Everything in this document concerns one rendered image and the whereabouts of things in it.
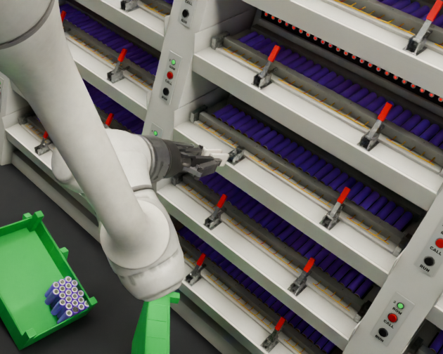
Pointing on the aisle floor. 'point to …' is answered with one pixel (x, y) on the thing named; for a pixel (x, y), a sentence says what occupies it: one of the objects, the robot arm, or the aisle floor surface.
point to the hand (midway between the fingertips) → (214, 157)
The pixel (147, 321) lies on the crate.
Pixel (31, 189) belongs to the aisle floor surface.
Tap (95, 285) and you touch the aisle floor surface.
